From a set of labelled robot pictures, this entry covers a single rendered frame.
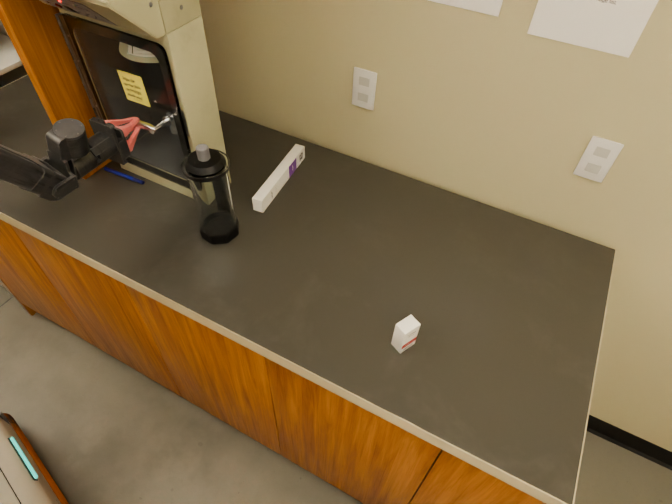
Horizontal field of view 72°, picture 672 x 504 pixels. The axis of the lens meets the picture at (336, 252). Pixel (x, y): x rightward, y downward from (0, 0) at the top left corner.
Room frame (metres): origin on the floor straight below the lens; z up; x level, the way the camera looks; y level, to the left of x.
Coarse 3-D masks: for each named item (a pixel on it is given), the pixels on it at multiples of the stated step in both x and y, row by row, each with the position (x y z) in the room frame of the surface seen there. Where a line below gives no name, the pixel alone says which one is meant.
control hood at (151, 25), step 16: (80, 0) 0.87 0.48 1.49; (96, 0) 0.84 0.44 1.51; (112, 0) 0.84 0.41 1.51; (128, 0) 0.87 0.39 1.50; (144, 0) 0.90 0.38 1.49; (112, 16) 0.89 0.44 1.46; (128, 16) 0.86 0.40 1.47; (144, 16) 0.89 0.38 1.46; (160, 16) 0.93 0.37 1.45; (144, 32) 0.90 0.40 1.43; (160, 32) 0.92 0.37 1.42
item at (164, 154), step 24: (72, 24) 1.04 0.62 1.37; (96, 24) 1.01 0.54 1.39; (96, 48) 1.02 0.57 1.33; (120, 48) 0.98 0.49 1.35; (144, 48) 0.95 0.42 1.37; (96, 72) 1.03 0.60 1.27; (144, 72) 0.96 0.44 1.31; (168, 72) 0.93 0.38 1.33; (96, 96) 1.05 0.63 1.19; (120, 96) 1.01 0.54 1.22; (168, 96) 0.93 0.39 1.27; (144, 120) 0.98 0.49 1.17; (144, 144) 0.99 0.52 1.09; (168, 144) 0.95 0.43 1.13; (144, 168) 1.01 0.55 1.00; (168, 168) 0.96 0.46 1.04
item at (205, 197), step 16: (192, 176) 0.79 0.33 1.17; (208, 176) 0.79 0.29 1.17; (224, 176) 0.82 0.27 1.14; (192, 192) 0.81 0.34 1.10; (208, 192) 0.79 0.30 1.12; (224, 192) 0.81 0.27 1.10; (208, 208) 0.79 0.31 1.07; (224, 208) 0.81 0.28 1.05; (208, 224) 0.79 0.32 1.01; (224, 224) 0.80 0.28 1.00
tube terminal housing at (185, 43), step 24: (168, 0) 0.96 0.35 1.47; (192, 0) 1.02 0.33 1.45; (168, 24) 0.94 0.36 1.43; (192, 24) 1.00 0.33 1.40; (168, 48) 0.94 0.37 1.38; (192, 48) 0.99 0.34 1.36; (192, 72) 0.98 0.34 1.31; (192, 96) 0.96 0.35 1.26; (192, 120) 0.95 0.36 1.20; (216, 120) 1.02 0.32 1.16; (192, 144) 0.93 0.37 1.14; (216, 144) 1.01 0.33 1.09
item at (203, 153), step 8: (200, 144) 0.85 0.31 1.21; (192, 152) 0.85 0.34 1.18; (200, 152) 0.82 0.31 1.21; (208, 152) 0.83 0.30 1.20; (216, 152) 0.86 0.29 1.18; (192, 160) 0.83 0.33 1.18; (200, 160) 0.82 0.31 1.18; (208, 160) 0.83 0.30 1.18; (216, 160) 0.83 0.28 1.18; (224, 160) 0.84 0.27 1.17; (192, 168) 0.80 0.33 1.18; (200, 168) 0.80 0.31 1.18; (208, 168) 0.80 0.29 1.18; (216, 168) 0.81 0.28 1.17
